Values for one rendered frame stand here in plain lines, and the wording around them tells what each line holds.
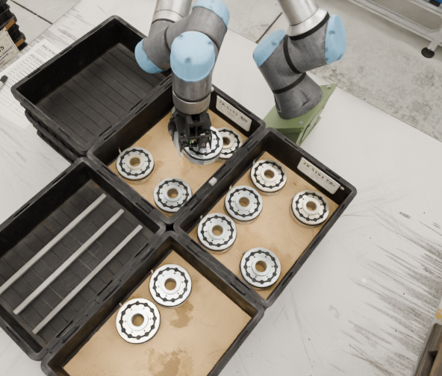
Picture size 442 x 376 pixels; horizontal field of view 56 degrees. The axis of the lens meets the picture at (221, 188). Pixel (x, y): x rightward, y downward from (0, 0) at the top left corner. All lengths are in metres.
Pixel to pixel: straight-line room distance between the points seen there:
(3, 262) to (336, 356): 0.90
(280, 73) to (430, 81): 1.70
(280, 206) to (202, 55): 0.57
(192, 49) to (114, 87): 0.65
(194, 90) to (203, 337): 0.59
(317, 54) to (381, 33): 1.80
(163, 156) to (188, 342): 0.51
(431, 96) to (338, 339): 1.84
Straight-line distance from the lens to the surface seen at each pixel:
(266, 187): 1.16
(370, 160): 1.49
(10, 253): 1.19
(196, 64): 0.73
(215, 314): 1.07
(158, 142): 1.24
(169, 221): 1.02
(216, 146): 1.04
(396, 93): 2.69
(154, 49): 0.90
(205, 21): 0.82
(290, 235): 1.15
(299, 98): 1.29
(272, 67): 1.26
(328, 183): 1.17
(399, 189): 1.48
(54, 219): 1.18
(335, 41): 1.18
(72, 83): 1.40
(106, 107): 1.33
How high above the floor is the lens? 1.89
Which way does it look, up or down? 65 degrees down
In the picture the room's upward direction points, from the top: 10 degrees clockwise
